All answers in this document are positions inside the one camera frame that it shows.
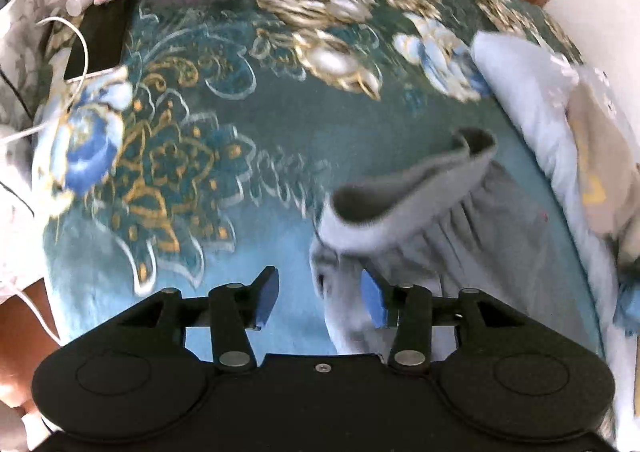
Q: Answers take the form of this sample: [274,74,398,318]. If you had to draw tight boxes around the beige plush toy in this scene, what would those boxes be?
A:
[565,67,640,253]

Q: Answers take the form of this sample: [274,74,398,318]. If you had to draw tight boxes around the light blue cloth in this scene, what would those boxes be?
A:
[612,277,640,333]

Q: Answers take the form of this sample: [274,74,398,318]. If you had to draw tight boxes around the white floral cloth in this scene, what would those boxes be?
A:
[0,0,91,305]

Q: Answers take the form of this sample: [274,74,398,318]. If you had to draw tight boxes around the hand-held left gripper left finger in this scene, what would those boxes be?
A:
[117,266,281,373]

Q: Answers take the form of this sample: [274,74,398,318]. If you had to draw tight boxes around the white charging cable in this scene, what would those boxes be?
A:
[0,15,123,348]

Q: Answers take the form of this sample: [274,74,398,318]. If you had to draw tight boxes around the teal floral blanket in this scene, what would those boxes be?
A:
[32,0,608,363]

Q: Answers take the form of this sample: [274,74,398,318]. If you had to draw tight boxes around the grey pants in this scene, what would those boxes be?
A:
[309,127,601,358]

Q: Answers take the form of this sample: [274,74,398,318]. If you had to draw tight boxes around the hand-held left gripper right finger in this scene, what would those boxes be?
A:
[361,268,522,373]

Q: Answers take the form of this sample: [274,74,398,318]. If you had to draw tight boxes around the black phone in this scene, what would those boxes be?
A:
[62,0,141,83]

